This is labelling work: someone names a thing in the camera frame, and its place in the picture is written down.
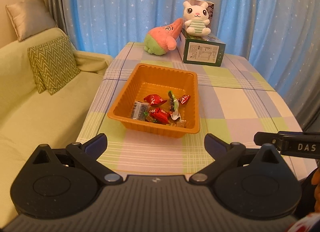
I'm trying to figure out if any white black snack packet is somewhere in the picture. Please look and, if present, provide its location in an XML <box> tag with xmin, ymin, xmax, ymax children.
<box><xmin>131</xmin><ymin>101</ymin><xmax>150</xmax><ymax>121</ymax></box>

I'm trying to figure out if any green candy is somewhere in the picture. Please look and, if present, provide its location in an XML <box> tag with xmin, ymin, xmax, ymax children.
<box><xmin>144</xmin><ymin>112</ymin><xmax>157</xmax><ymax>123</ymax></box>

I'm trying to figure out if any blue star curtain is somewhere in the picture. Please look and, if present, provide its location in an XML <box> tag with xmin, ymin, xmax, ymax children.
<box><xmin>49</xmin><ymin>0</ymin><xmax>319</xmax><ymax>114</ymax></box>

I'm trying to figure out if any light green sofa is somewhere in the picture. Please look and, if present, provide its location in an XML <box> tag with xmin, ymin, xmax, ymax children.
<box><xmin>1</xmin><ymin>28</ymin><xmax>113</xmax><ymax>225</ymax></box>

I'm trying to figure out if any checkered tablecloth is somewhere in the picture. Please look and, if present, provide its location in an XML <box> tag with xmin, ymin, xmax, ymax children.
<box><xmin>77</xmin><ymin>42</ymin><xmax>300</xmax><ymax>177</ymax></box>

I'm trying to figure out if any orange plastic tray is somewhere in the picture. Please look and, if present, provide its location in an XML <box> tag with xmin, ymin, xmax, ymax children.
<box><xmin>107</xmin><ymin>63</ymin><xmax>200</xmax><ymax>138</ymax></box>

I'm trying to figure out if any green chevron pillow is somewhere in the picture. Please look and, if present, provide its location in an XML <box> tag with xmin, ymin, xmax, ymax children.
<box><xmin>27</xmin><ymin>36</ymin><xmax>80</xmax><ymax>95</ymax></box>

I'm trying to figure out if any person right hand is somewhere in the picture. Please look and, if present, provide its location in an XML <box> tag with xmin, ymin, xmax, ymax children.
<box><xmin>300</xmin><ymin>168</ymin><xmax>320</xmax><ymax>217</ymax></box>

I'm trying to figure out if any grey satin pillow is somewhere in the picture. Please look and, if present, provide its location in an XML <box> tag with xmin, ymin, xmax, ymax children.
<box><xmin>5</xmin><ymin>0</ymin><xmax>56</xmax><ymax>42</ymax></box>

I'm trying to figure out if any brown clear-wrapped candy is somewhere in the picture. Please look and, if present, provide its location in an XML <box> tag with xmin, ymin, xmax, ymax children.
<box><xmin>170</xmin><ymin>118</ymin><xmax>187</xmax><ymax>128</ymax></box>

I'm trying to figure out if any red wedding candy packet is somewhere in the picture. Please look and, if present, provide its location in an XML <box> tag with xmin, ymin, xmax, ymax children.
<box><xmin>149</xmin><ymin>107</ymin><xmax>170</xmax><ymax>125</ymax></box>

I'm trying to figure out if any red gold candy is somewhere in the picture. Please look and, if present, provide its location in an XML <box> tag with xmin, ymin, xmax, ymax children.
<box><xmin>178</xmin><ymin>94</ymin><xmax>190</xmax><ymax>105</ymax></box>

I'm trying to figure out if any white bunny plush toy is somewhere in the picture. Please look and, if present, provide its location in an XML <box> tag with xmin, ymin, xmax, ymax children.
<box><xmin>183</xmin><ymin>1</ymin><xmax>211</xmax><ymax>37</ymax></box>

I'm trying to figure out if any pink green star plush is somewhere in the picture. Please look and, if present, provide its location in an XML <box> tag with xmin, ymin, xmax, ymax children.
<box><xmin>144</xmin><ymin>18</ymin><xmax>183</xmax><ymax>56</ymax></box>

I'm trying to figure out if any green white carton box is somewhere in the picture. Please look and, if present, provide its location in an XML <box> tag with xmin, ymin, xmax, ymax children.
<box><xmin>177</xmin><ymin>29</ymin><xmax>226</xmax><ymax>67</ymax></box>

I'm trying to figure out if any white green snack packet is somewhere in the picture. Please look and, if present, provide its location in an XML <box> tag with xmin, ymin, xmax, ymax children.
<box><xmin>168</xmin><ymin>90</ymin><xmax>181</xmax><ymax>121</ymax></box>

